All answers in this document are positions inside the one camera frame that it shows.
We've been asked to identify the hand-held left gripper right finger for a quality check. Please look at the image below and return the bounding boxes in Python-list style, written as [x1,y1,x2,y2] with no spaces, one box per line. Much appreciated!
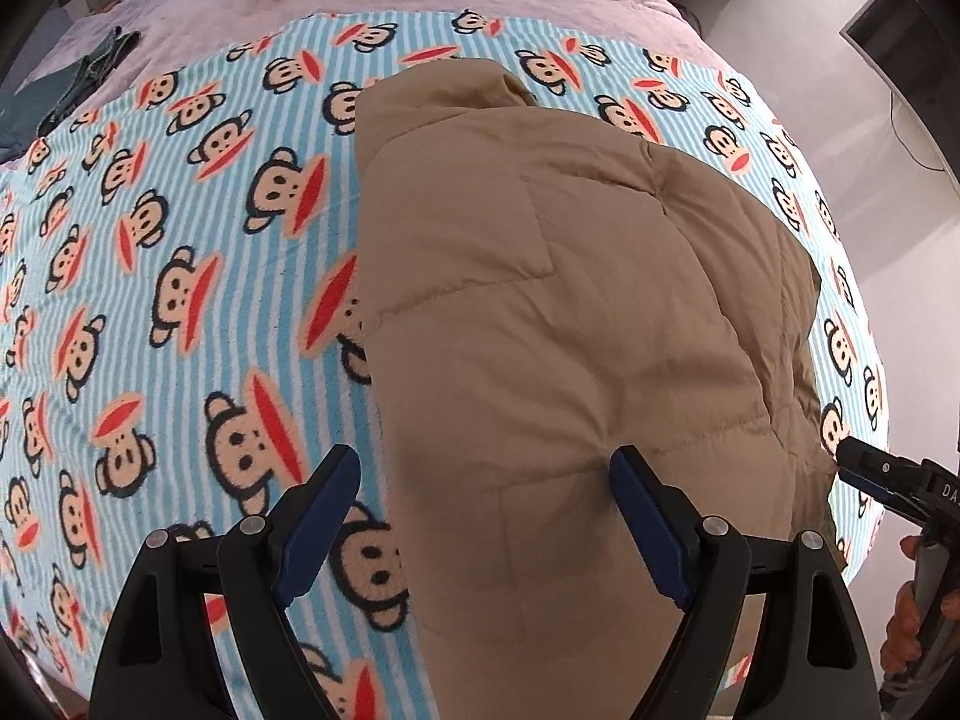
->
[608,445,880,720]

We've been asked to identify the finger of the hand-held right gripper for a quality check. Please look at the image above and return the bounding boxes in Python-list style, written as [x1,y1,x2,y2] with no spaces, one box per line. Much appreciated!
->
[834,436,901,515]

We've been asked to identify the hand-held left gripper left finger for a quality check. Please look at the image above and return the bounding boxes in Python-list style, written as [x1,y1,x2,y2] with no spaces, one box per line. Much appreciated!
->
[88,444,362,720]

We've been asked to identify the tan puffer jacket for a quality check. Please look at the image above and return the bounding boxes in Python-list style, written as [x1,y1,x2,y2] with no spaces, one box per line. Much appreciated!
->
[352,58,839,720]

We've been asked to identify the person's right hand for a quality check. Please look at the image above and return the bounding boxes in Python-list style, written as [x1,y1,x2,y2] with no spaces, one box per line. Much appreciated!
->
[879,536,931,680]

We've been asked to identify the blue striped monkey print blanket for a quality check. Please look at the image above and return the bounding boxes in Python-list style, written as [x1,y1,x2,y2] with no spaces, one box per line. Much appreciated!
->
[0,6,893,720]

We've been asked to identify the dark flat screen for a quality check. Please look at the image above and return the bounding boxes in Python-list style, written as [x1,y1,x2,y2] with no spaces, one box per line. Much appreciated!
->
[838,0,960,166]

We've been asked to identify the teal folded garment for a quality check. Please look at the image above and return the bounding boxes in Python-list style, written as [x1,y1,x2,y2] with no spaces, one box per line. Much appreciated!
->
[0,69,80,164]

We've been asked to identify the dark denim jeans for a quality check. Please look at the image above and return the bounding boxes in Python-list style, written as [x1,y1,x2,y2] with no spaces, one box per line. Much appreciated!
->
[37,26,143,137]

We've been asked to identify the purple bedspread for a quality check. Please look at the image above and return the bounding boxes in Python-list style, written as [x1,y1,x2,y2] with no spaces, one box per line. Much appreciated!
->
[15,0,706,136]

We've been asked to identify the black cable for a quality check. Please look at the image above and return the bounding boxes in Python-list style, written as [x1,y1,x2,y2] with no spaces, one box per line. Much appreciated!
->
[889,90,950,172]

